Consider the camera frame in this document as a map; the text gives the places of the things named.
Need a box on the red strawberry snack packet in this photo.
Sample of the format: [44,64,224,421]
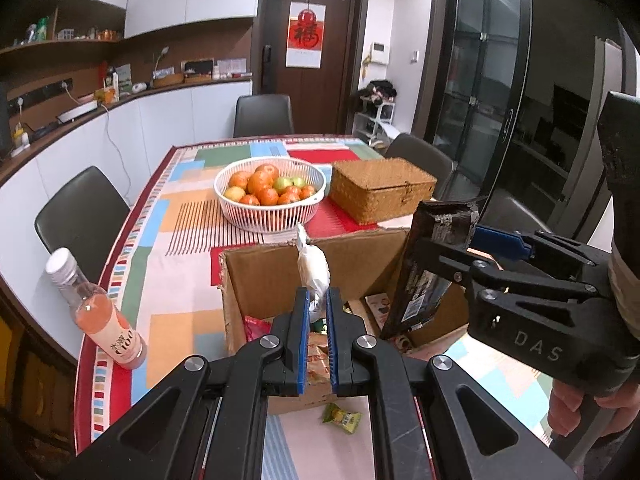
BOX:
[243,315,273,343]

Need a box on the clear bottle of orange drink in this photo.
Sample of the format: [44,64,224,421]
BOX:
[45,247,148,371]

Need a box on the person's right hand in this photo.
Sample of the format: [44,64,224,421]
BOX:
[547,375,640,436]

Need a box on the green printed box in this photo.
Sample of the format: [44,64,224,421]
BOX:
[107,64,133,96]

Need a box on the dark grey dining chair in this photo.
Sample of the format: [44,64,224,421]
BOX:
[385,133,453,201]
[34,166,132,286]
[233,94,295,138]

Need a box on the pile of orange and green fruit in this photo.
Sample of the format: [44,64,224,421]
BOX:
[224,162,318,207]

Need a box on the woven wicker box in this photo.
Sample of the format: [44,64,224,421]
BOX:
[327,157,437,226]

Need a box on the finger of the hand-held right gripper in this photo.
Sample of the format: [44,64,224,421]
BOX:
[414,237,599,302]
[472,225,612,282]

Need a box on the white candy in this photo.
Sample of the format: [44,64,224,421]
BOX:
[296,222,332,323]

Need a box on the red and white wall calendar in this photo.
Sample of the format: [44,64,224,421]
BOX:
[285,2,327,69]

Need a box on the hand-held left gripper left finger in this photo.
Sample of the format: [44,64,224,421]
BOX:
[60,287,311,480]

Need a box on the brown cardboard box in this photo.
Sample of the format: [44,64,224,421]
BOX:
[217,227,471,413]

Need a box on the dark brown entrance door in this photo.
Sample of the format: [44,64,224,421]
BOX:
[252,0,371,136]

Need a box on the white plastic fruit basket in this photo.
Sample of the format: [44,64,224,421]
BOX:
[214,156,327,233]

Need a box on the wooden wall shelf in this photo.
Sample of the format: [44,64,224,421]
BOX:
[0,7,123,56]

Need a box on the dark brown snack packet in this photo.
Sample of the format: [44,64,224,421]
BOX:
[379,199,486,346]

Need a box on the white flat kitchen scale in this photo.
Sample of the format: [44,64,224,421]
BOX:
[56,101,101,123]

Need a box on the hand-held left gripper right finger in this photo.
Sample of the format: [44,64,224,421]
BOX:
[326,287,576,480]

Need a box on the white shoe rack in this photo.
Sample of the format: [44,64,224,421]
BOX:
[352,97,401,148]

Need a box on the pale printed snack packet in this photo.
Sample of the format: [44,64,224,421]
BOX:
[365,292,401,331]

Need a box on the white power cable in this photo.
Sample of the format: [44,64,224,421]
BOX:
[102,105,133,196]

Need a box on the colourful patterned tablecloth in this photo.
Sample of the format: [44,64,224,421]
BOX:
[74,135,556,456]

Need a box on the small green snack packet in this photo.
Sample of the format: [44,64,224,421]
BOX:
[321,402,362,435]

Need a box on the orange beige snack packet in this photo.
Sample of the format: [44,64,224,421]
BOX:
[305,332,334,396]

